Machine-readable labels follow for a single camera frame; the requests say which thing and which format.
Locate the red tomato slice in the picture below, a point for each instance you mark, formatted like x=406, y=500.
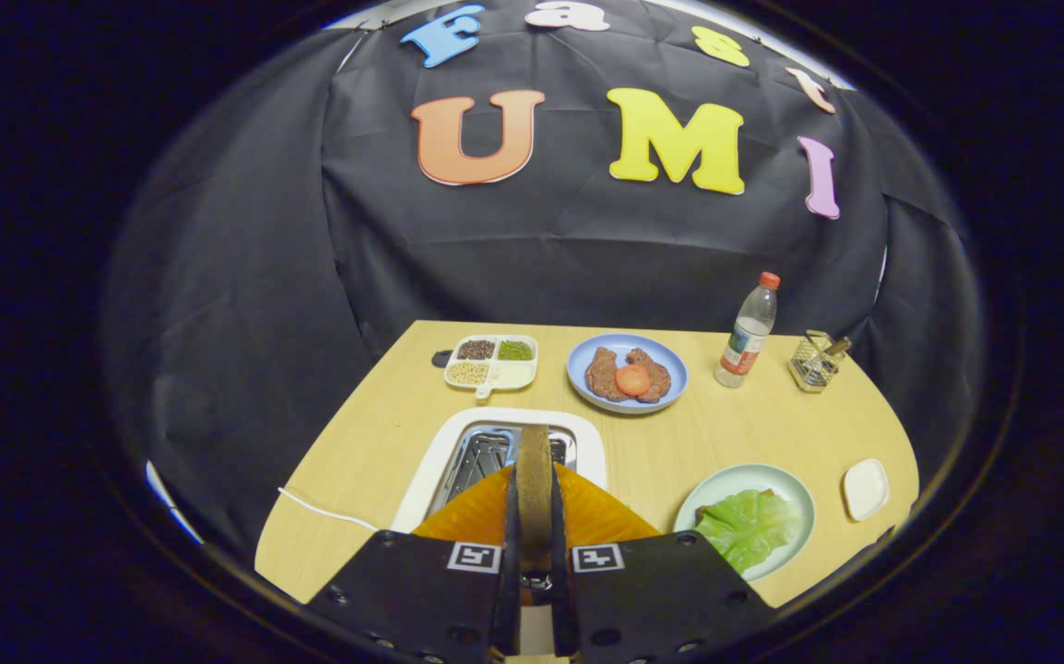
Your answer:
x=632, y=380

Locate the brown meat piece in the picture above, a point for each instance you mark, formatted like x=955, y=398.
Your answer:
x=657, y=373
x=598, y=373

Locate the brown bread slice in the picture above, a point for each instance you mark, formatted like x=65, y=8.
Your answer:
x=534, y=489

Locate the small white dish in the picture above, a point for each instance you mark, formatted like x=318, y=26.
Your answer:
x=866, y=489

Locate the white divided spice dish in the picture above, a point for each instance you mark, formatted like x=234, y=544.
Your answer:
x=514, y=374

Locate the pale green plate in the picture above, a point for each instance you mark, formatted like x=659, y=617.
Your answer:
x=726, y=480

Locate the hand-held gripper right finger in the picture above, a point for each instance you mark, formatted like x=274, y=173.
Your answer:
x=661, y=599

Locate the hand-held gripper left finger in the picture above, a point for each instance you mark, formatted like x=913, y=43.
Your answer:
x=421, y=599

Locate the clear bottle with red cap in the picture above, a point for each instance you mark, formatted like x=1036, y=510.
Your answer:
x=746, y=346

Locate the blue plate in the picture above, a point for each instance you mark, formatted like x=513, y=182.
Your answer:
x=629, y=342

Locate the green lettuce leaf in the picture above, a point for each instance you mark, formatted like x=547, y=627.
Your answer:
x=749, y=530

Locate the white toaster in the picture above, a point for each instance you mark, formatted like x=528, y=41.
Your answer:
x=589, y=438

